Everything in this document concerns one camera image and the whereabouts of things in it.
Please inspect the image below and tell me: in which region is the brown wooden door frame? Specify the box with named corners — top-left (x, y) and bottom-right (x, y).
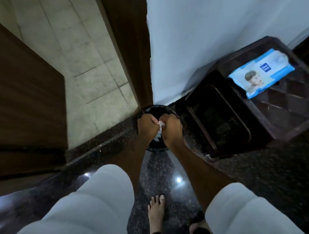
top-left (95, 0), bottom-right (154, 110)

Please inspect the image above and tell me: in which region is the dark brown plastic stool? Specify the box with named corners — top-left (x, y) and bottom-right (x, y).
top-left (175, 36), bottom-right (309, 162)

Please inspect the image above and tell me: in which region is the brown wooden door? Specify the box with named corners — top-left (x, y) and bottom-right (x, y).
top-left (0, 23), bottom-right (69, 197)

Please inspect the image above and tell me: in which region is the person's white sleeve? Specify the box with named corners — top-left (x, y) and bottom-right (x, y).
top-left (16, 164), bottom-right (135, 234)
top-left (204, 182), bottom-right (305, 234)

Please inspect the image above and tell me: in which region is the person's bare foot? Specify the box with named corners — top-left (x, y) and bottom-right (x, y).
top-left (188, 218), bottom-right (213, 234)
top-left (147, 194), bottom-right (166, 234)

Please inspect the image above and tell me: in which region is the person's right white sleeve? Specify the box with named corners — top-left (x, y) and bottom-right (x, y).
top-left (204, 182), bottom-right (305, 234)

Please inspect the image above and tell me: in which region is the person's left bare foot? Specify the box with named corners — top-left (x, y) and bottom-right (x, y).
top-left (147, 194), bottom-right (166, 234)

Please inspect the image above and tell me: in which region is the person's right forearm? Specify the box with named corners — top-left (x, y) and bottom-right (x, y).
top-left (166, 142), bottom-right (234, 213)

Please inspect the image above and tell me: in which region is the blue wet wipes packet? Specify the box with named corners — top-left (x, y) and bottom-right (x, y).
top-left (228, 48), bottom-right (295, 99)

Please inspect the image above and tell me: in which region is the person's right hand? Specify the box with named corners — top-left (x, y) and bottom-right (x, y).
top-left (158, 113), bottom-right (184, 148)

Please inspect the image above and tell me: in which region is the black round trash bin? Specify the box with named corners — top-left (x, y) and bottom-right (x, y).
top-left (137, 105), bottom-right (182, 152)

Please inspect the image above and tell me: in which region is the person's right bare foot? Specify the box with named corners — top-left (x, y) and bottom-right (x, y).
top-left (188, 218), bottom-right (213, 234)

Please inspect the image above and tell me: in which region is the person's left hand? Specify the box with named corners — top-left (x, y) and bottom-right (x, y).
top-left (137, 113), bottom-right (161, 143)

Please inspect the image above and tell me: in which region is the white tissue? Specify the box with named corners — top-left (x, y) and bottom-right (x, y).
top-left (154, 121), bottom-right (166, 142)

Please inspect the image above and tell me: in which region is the person's left white sleeve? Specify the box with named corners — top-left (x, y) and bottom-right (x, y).
top-left (16, 164), bottom-right (135, 234)

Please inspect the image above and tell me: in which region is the person's left forearm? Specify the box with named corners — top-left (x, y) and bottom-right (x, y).
top-left (109, 138), bottom-right (155, 194)

